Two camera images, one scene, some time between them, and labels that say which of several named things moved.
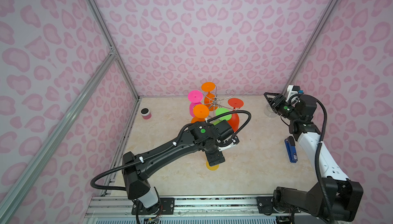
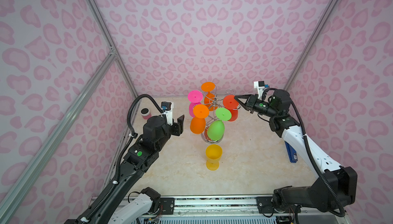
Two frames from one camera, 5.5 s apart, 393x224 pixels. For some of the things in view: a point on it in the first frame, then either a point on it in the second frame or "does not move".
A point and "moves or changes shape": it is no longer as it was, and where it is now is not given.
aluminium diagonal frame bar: [9, 198] does not move
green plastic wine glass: [221, 110] does not move
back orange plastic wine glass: [210, 99] does not move
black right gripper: [280, 99] to [246, 107]
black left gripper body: [216, 156] to [173, 129]
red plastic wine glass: [235, 103] moves or changes shape
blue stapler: [290, 145] does not move
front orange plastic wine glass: [200, 112] does not move
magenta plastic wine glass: [195, 97] does not move
